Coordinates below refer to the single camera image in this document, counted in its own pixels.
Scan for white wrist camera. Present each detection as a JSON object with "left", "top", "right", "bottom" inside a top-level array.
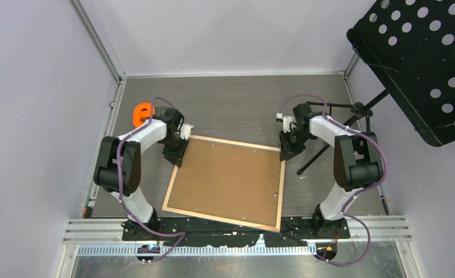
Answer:
[
  {"left": 179, "top": 124, "right": 194, "bottom": 140},
  {"left": 276, "top": 112, "right": 296, "bottom": 133}
]

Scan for light wooden picture frame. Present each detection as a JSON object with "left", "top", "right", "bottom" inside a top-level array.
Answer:
[{"left": 161, "top": 134, "right": 286, "bottom": 233}]

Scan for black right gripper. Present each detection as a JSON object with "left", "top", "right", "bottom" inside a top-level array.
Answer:
[{"left": 279, "top": 128, "right": 314, "bottom": 161}]

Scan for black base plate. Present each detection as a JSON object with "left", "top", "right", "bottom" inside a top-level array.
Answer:
[{"left": 121, "top": 217, "right": 351, "bottom": 248}]

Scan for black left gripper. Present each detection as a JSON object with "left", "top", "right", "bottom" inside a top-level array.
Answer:
[{"left": 162, "top": 134, "right": 190, "bottom": 167}]

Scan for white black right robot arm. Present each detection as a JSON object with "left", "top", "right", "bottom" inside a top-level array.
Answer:
[{"left": 276, "top": 102, "right": 384, "bottom": 238}]

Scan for aluminium front rail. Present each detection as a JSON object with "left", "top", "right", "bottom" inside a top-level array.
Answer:
[{"left": 63, "top": 215, "right": 412, "bottom": 257}]

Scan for grey building block plate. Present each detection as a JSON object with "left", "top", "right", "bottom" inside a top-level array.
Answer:
[{"left": 154, "top": 106, "right": 168, "bottom": 117}]

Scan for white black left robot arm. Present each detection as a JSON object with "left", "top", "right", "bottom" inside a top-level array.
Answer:
[{"left": 93, "top": 108, "right": 192, "bottom": 240}]

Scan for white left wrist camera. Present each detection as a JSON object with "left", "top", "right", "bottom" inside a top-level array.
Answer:
[{"left": 179, "top": 124, "right": 194, "bottom": 140}]

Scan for black music stand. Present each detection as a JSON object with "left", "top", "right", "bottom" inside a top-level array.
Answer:
[{"left": 297, "top": 0, "right": 455, "bottom": 176}]

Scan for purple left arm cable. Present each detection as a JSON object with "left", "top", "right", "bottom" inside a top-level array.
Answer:
[{"left": 115, "top": 96, "right": 188, "bottom": 264}]

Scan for orange horseshoe toy block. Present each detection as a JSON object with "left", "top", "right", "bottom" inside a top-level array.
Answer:
[{"left": 132, "top": 102, "right": 155, "bottom": 127}]

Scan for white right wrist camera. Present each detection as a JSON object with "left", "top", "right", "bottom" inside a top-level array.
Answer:
[{"left": 276, "top": 112, "right": 296, "bottom": 133}]

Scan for brown backing board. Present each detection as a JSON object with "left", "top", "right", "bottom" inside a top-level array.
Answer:
[{"left": 165, "top": 138, "right": 282, "bottom": 228}]

